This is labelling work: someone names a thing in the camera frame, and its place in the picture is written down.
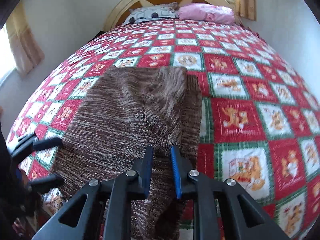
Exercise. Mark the pink pillow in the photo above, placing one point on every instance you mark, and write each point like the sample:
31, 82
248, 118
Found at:
200, 12

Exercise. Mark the cream wooden headboard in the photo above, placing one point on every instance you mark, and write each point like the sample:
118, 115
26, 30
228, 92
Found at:
120, 7

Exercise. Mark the brown knit sweater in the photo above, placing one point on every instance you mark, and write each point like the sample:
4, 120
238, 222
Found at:
120, 120

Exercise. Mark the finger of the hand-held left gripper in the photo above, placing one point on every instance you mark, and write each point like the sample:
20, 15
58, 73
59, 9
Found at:
47, 143
47, 182

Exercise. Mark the beige patterned curtain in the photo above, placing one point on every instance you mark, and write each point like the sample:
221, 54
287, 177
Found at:
22, 45
246, 0

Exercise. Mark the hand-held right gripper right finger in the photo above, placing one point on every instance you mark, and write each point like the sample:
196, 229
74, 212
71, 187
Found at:
176, 172

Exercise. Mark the dark cloth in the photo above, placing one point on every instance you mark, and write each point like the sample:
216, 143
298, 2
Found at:
96, 36

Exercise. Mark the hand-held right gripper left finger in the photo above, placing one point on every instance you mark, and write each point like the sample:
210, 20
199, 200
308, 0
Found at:
147, 170

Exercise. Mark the red checkered printed quilt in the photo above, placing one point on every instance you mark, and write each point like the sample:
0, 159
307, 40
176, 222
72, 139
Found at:
250, 80

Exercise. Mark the window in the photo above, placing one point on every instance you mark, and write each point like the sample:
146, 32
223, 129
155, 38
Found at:
6, 55

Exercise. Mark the grey patterned pillow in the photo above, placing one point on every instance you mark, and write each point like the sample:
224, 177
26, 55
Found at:
145, 12

